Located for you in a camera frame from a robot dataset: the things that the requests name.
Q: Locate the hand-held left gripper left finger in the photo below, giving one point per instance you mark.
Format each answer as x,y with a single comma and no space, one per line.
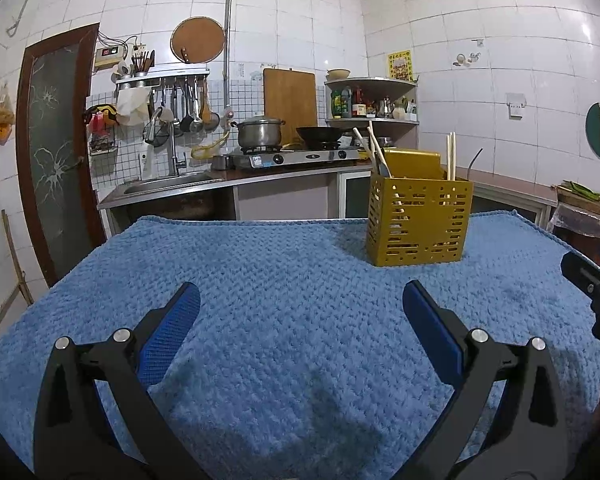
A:
172,330

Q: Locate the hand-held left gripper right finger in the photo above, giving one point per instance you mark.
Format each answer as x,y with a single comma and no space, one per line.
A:
430,330

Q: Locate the yellow slotted utensil holder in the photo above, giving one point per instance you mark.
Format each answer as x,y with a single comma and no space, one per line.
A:
410,205

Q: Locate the dark metal spoon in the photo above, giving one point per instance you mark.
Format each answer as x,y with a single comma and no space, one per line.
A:
473,162

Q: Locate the side table with plastic cover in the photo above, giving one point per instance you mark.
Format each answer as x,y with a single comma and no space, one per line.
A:
580,225

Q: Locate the green vegetables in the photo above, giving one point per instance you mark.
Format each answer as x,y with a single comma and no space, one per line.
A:
582,190

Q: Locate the blue fleece blanket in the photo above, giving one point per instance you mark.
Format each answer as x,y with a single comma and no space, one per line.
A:
255,270

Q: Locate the steel sink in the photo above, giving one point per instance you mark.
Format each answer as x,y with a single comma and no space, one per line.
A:
170,185

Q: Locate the white bottle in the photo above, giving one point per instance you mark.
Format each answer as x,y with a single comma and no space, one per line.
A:
144,166

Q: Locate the small metal cup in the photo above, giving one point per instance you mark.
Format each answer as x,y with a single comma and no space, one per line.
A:
220,162

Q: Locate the wooden stick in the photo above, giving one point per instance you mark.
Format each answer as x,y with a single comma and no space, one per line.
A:
12,250

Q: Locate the kitchen counter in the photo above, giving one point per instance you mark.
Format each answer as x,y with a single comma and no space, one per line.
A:
280,172

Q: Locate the brown door with frosted glass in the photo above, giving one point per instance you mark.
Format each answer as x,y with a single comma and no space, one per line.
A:
55,160

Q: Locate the metal ladle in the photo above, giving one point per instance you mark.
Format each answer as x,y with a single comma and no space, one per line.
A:
196,124

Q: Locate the steel pot with lid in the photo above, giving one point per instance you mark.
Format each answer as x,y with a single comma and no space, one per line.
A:
257,135

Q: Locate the steel gas stove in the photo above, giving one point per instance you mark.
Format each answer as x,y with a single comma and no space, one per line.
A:
305,157

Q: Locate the wooden spatula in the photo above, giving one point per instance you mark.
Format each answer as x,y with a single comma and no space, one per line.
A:
210,120

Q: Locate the red and yellow gloves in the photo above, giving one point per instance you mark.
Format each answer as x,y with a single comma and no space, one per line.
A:
102,120

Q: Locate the black wok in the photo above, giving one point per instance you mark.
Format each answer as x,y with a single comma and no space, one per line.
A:
320,133

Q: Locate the white cloth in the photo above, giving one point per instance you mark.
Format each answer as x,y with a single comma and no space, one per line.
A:
130,107

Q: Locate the red sauce bottle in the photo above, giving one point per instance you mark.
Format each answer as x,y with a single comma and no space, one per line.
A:
359,104

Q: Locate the dark sauce bottle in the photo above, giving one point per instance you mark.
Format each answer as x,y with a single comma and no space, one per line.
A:
346,104

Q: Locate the green bottle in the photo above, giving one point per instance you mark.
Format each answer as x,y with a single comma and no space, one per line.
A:
335,105

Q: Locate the metal utensil rack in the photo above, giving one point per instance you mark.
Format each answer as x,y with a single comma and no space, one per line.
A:
170,71

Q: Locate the wooden cutting board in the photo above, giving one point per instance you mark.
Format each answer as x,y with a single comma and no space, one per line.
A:
290,95

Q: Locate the metal cutlery cup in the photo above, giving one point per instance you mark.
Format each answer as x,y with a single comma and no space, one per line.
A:
142,66

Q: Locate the cream bowl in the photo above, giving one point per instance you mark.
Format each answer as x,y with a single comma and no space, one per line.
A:
338,74

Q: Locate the cream power box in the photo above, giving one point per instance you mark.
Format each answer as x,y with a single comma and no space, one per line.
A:
110,52

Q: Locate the white wall socket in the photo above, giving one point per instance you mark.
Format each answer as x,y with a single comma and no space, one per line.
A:
516,107

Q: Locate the white wall hook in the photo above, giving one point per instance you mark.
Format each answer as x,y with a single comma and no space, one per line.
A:
460,58

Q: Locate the corner wall shelf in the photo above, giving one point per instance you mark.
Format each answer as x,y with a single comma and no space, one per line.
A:
370,80

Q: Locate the yellow wall poster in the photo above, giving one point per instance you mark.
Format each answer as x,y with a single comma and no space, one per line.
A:
399,65

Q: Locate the grey wall pipe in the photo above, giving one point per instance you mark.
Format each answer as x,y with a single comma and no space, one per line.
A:
228,20

